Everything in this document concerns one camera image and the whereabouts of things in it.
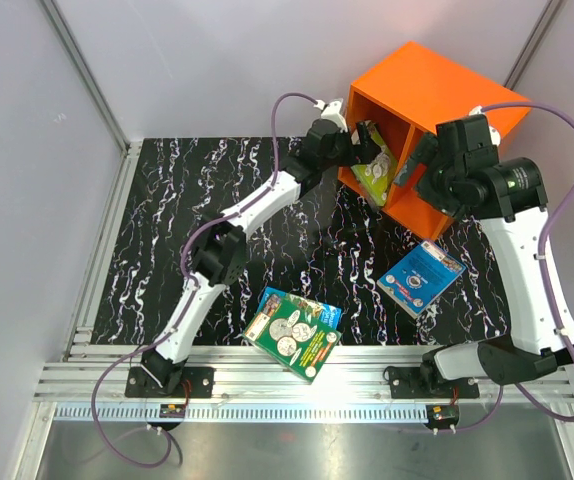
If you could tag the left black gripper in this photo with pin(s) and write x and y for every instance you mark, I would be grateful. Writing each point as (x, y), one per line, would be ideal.
(362, 152)

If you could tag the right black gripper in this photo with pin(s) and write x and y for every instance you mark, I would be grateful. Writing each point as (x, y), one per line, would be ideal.
(424, 153)

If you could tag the lime green 65-Storey Treehouse book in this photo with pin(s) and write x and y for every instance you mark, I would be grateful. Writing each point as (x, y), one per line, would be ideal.
(375, 178)

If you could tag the blue 26-Storey Treehouse book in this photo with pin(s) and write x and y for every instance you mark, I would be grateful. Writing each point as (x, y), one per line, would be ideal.
(327, 314)

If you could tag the dark green 104-Storey Treehouse book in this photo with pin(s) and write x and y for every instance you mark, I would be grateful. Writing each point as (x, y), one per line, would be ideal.
(293, 337)

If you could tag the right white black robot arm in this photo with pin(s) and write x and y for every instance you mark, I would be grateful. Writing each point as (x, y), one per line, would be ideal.
(510, 203)

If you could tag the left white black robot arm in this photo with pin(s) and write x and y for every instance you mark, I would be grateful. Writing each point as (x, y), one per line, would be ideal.
(215, 254)

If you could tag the orange two-compartment shelf box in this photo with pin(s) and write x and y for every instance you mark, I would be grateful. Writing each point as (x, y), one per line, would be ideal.
(409, 93)

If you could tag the black marble pattern mat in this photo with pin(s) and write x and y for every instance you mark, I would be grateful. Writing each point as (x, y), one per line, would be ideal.
(331, 246)

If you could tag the blue red-edged book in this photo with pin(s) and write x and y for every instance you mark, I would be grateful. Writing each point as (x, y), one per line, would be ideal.
(420, 277)

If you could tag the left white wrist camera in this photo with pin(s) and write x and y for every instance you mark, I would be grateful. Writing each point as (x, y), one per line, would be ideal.
(332, 111)

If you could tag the right aluminium corner post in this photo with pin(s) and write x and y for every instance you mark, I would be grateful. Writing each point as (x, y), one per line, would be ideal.
(536, 37)

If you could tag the aluminium corner post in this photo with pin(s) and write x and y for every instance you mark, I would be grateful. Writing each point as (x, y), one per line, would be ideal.
(66, 37)
(536, 37)

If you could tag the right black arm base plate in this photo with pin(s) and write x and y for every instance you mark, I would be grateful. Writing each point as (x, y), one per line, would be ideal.
(408, 383)

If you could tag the left aluminium corner post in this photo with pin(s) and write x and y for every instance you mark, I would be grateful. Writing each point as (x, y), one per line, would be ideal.
(66, 37)

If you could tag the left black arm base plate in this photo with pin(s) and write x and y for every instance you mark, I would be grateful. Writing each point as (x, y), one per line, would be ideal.
(197, 382)

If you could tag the white slotted cable duct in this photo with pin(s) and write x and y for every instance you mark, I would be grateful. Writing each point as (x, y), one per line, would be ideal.
(243, 413)

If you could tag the aluminium front rail frame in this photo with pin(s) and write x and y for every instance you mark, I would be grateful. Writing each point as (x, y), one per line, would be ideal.
(351, 376)

